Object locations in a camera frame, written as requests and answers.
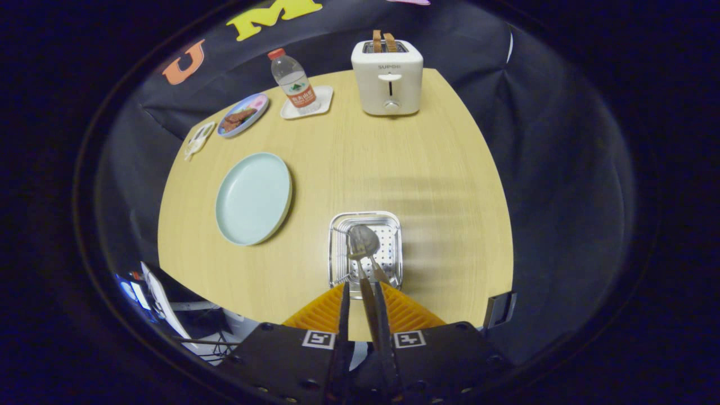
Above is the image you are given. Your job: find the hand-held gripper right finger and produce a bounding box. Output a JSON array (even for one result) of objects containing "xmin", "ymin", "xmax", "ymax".
[{"xmin": 374, "ymin": 283, "xmax": 511, "ymax": 404}]

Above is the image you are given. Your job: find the patterned plate with food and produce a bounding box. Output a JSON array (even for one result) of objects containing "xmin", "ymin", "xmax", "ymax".
[{"xmin": 217, "ymin": 93, "xmax": 269, "ymax": 139}]

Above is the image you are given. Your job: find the small white printed dish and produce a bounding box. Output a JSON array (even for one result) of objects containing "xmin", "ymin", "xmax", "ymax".
[{"xmin": 184, "ymin": 121, "xmax": 216, "ymax": 161}]

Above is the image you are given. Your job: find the white square coaster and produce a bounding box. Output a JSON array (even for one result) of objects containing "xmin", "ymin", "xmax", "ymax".
[{"xmin": 280, "ymin": 85, "xmax": 334, "ymax": 120}]

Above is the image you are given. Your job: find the black table edge clamp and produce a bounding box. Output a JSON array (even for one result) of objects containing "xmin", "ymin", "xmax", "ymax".
[{"xmin": 484, "ymin": 291, "xmax": 517, "ymax": 330}]

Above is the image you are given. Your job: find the white toaster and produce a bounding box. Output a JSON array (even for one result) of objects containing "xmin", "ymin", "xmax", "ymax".
[{"xmin": 351, "ymin": 39, "xmax": 424, "ymax": 117}]

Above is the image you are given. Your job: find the black backdrop cloth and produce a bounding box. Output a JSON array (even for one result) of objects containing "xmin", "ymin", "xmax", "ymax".
[{"xmin": 93, "ymin": 0, "xmax": 636, "ymax": 366}]

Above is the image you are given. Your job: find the white equipment frame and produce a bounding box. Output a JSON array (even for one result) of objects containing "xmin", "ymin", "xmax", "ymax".
[{"xmin": 141, "ymin": 262, "xmax": 237, "ymax": 361}]

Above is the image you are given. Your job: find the perforated metal tray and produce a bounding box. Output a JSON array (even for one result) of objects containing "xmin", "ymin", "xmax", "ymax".
[{"xmin": 328, "ymin": 211, "xmax": 403, "ymax": 293}]

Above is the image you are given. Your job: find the metal fork wooden handle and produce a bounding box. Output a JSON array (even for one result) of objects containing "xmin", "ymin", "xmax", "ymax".
[{"xmin": 345, "ymin": 232, "xmax": 380, "ymax": 344}]

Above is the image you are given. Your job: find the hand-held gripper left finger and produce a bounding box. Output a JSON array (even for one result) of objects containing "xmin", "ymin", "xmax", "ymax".
[{"xmin": 217, "ymin": 283, "xmax": 354, "ymax": 404}]

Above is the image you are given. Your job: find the metal spoon wooden handle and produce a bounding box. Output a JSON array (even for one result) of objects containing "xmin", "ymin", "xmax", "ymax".
[{"xmin": 348, "ymin": 224, "xmax": 392, "ymax": 285}]

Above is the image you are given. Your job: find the clear water bottle red cap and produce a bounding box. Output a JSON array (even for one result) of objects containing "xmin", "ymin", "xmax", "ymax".
[{"xmin": 267, "ymin": 48, "xmax": 321, "ymax": 115}]

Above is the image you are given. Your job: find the light green plate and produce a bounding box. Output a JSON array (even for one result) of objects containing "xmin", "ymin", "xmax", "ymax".
[{"xmin": 215, "ymin": 152, "xmax": 293, "ymax": 246}]

